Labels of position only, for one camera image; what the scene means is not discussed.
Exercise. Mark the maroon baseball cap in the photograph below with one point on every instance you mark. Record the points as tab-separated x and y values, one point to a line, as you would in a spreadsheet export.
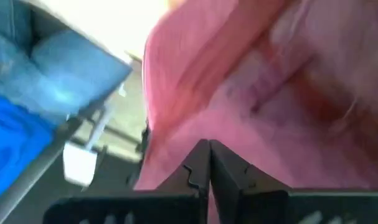
269	93

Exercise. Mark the person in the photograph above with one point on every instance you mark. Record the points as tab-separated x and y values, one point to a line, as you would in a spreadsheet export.
17	140

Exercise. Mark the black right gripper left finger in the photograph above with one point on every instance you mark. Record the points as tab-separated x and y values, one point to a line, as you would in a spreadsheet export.
129	208

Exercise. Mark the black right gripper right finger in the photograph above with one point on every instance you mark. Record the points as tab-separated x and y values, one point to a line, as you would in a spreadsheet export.
285	208

